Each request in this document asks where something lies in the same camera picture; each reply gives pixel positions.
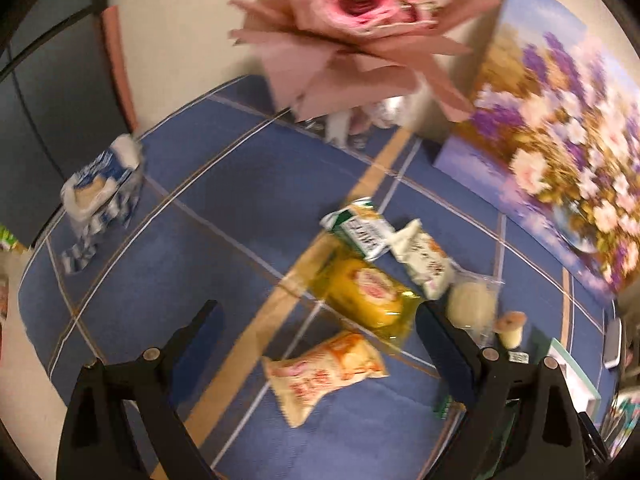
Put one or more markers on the beige orange egg roll packet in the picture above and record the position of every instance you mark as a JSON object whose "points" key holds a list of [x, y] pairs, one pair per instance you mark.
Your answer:
{"points": [[338, 362]]}

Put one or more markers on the yellow chips bag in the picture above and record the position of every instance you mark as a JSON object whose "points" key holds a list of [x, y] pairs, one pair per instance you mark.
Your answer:
{"points": [[366, 296]]}

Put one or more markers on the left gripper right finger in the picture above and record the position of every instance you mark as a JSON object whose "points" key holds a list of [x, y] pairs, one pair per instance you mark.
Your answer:
{"points": [[519, 421]]}

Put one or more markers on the floral oil painting canvas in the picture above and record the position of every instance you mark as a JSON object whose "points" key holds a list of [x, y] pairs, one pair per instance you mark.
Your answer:
{"points": [[553, 142]]}

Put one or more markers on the pink wrapped flower bouquet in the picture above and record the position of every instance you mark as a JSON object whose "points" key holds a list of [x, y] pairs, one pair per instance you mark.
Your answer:
{"points": [[323, 57]]}

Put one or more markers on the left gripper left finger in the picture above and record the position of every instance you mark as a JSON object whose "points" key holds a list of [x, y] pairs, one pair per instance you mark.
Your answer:
{"points": [[97, 441]]}

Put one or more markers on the blue white tissue pack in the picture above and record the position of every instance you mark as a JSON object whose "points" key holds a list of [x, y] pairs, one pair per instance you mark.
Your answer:
{"points": [[104, 191]]}

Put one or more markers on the blue plaid tablecloth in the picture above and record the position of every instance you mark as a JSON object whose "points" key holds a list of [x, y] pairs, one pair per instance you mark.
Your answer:
{"points": [[230, 210]]}

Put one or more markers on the clear round bun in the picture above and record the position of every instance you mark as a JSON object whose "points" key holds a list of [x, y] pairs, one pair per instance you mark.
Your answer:
{"points": [[472, 304]]}

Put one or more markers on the white green cracker packet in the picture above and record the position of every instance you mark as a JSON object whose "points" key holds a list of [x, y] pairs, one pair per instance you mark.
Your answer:
{"points": [[361, 227]]}

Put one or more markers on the green white biscuit packet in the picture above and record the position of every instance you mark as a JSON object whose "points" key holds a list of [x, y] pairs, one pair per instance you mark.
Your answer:
{"points": [[445, 405]]}

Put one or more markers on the white orange snack packet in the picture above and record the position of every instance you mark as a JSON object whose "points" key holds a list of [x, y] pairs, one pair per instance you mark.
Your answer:
{"points": [[427, 264]]}

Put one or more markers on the teal rimmed white tray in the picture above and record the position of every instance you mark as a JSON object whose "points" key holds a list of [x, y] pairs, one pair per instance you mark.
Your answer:
{"points": [[585, 396]]}

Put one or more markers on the white rectangular device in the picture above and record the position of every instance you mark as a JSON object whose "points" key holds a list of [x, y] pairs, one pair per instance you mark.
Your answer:
{"points": [[612, 348]]}

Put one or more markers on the yellow jelly cup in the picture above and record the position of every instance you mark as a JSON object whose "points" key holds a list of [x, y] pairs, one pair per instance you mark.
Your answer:
{"points": [[509, 328]]}

